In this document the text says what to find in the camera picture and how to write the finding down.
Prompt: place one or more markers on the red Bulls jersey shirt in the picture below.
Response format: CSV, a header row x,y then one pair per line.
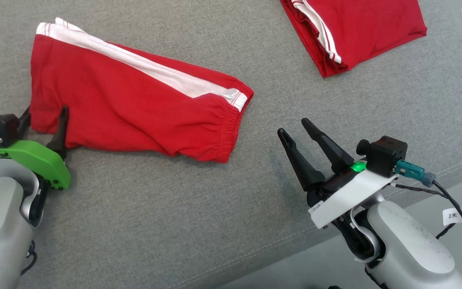
x,y
375,28

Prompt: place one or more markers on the red shorts white stripe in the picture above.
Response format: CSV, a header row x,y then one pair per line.
x,y
114,104

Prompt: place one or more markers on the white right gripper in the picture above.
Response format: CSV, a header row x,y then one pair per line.
x,y
351,192

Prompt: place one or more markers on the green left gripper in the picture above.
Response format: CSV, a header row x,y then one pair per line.
x,y
38,158

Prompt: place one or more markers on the teal right camera connector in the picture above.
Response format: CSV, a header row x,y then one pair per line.
x,y
409,168

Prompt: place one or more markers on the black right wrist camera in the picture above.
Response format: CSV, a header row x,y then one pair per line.
x,y
387,154

